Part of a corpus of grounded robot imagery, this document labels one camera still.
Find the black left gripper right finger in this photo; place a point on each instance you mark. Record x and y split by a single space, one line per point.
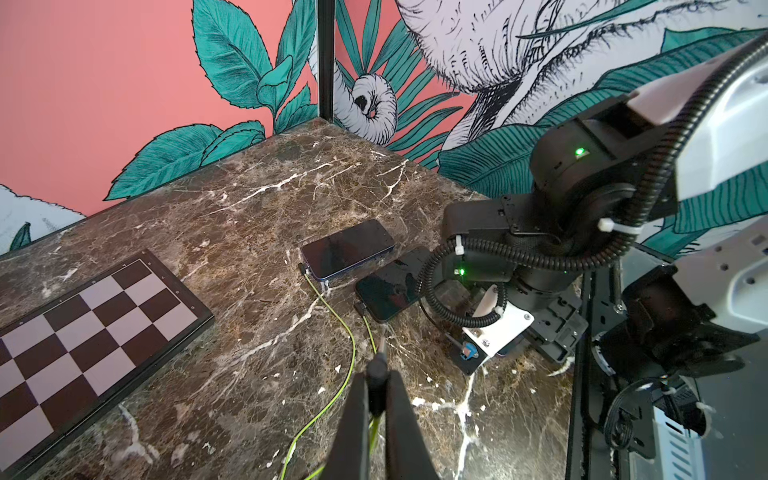
407 456

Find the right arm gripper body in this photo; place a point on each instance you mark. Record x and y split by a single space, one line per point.
557 324

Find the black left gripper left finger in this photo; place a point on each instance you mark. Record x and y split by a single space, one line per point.
349 455

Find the black smartphone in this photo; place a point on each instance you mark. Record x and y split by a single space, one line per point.
392 288

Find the blue smartphone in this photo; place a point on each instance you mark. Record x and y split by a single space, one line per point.
336 253

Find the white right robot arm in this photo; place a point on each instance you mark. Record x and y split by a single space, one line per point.
641 251

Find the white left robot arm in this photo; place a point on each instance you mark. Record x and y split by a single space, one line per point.
634 348

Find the dark chessboard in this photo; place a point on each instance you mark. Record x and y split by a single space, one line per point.
66 363

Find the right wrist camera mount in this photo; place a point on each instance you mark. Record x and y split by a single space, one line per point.
480 345

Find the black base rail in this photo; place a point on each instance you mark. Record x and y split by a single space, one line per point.
588 456

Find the white slotted cable duct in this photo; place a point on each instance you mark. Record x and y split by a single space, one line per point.
672 456

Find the black corner frame post right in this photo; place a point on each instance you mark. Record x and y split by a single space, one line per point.
326 57

